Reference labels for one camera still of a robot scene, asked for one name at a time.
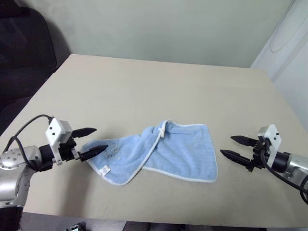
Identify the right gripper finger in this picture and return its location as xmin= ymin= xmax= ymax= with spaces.
xmin=219 ymin=149 xmax=254 ymax=169
xmin=230 ymin=135 xmax=259 ymax=148

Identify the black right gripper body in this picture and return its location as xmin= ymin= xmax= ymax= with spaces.
xmin=247 ymin=139 xmax=271 ymax=173

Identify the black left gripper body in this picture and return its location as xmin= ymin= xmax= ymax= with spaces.
xmin=59 ymin=136 xmax=81 ymax=163

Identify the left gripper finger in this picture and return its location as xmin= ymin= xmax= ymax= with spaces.
xmin=71 ymin=127 xmax=98 ymax=139
xmin=78 ymin=144 xmax=109 ymax=163

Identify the light blue towel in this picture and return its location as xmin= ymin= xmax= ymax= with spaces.
xmin=83 ymin=118 xmax=220 ymax=186

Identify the dark upholstered sofa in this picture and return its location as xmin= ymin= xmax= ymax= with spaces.
xmin=0 ymin=4 xmax=72 ymax=137

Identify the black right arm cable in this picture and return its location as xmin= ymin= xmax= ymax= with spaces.
xmin=260 ymin=148 xmax=308 ymax=203

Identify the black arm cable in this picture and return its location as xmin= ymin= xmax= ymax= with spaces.
xmin=4 ymin=115 xmax=54 ymax=172
xmin=260 ymin=148 xmax=308 ymax=203

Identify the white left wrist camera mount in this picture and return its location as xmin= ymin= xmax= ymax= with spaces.
xmin=45 ymin=117 xmax=73 ymax=167

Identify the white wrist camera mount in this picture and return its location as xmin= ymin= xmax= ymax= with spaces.
xmin=45 ymin=117 xmax=73 ymax=167
xmin=257 ymin=124 xmax=283 ymax=168

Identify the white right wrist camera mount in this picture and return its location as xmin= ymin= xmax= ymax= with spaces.
xmin=257 ymin=124 xmax=283 ymax=168

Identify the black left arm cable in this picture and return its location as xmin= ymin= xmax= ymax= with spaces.
xmin=4 ymin=115 xmax=54 ymax=172

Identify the white wall panel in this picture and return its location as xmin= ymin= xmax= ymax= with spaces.
xmin=250 ymin=0 xmax=308 ymax=132

